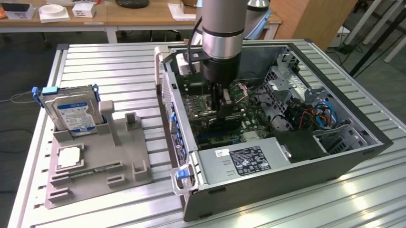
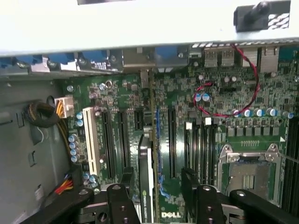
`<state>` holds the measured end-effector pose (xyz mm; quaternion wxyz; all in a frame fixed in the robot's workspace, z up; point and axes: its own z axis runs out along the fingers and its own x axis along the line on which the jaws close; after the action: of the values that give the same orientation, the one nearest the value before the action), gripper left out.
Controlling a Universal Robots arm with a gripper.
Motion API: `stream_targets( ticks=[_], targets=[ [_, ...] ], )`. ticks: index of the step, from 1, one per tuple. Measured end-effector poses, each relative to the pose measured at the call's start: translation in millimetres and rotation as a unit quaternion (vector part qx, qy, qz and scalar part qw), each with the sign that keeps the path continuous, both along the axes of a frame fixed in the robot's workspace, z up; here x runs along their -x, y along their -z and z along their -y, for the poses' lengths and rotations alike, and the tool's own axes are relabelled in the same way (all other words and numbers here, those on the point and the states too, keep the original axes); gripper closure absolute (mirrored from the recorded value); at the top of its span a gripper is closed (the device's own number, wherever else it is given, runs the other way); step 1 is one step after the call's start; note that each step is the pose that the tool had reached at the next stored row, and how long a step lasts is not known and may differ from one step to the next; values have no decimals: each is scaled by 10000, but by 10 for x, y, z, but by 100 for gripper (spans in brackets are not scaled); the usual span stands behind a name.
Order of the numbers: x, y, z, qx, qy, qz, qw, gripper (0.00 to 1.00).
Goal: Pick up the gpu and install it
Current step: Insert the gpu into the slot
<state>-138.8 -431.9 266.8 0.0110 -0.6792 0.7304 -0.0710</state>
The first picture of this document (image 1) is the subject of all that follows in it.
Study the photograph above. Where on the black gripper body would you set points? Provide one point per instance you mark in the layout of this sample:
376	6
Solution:
222	71

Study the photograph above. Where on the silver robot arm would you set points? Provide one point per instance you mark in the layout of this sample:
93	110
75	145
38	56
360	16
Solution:
222	23

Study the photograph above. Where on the CPU socket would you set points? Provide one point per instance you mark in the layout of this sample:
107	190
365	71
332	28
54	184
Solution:
209	102

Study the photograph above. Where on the black RAM slot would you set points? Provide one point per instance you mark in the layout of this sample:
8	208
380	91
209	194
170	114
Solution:
197	82
197	85
199	91
198	88

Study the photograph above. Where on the metal socket cover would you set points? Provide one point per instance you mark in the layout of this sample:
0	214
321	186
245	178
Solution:
241	91

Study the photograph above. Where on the green motherboard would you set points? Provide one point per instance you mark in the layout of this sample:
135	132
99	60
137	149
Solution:
250	123

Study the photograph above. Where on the blue slot retention clip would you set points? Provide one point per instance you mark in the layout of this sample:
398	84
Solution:
178	136
174	117
183	153
181	145

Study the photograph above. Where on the perforated metal disk bay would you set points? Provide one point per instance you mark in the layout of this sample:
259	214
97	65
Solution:
282	83

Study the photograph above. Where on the silver chipset heat sink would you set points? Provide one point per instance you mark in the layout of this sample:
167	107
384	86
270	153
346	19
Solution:
254	136

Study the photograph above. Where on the white papers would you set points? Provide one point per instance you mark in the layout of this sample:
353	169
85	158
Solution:
181	14

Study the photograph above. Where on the grey power supply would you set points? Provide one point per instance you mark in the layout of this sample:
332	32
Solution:
222	166

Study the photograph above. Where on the brown cardboard box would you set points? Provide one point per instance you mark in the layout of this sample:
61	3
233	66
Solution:
190	2

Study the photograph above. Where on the wooden cabinet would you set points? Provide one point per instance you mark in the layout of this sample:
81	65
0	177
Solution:
310	21

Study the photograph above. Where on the blue power supply latch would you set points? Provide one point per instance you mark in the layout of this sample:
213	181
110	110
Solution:
181	173

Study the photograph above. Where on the wooden desk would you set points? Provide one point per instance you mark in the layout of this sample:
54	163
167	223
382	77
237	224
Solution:
127	16

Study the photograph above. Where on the white socket box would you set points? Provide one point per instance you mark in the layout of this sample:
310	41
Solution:
340	35

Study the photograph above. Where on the black floor power strip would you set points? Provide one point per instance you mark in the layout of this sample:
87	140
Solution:
348	50

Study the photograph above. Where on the black round object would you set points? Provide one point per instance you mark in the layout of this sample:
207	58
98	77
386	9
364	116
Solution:
131	2

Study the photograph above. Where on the grey parts rack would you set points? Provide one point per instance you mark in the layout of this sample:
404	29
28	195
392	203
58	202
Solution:
105	154

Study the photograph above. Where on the grey metal disk bay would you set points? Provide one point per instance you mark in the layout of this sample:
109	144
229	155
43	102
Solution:
346	140

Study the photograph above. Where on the open black PC case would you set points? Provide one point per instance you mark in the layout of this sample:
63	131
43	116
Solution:
285	190

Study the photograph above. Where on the hard disk with blue label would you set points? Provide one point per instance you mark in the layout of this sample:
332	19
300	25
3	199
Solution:
71	114

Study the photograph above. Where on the black slanted pole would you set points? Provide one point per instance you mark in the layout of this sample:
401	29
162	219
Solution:
377	47

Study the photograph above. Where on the small white labelled box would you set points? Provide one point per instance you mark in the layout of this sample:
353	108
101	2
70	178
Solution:
85	10

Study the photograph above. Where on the blue disk carrier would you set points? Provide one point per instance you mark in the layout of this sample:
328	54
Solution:
50	91

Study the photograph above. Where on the silver CPU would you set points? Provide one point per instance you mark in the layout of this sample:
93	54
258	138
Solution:
70	155

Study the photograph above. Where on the green RAM stick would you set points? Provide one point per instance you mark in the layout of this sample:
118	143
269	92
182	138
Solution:
81	173

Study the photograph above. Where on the white flat box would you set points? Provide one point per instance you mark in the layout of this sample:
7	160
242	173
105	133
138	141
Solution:
54	18

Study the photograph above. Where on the white round dish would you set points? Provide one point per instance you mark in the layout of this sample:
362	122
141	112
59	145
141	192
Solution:
54	9

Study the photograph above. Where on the white box with black top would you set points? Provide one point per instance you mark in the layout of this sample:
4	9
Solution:
19	13

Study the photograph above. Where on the orange box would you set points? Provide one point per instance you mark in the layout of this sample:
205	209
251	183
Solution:
2	12

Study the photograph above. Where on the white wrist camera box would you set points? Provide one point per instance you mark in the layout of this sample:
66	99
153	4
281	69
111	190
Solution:
186	65

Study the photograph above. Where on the white desk frame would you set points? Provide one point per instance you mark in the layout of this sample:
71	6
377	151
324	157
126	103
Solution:
393	52

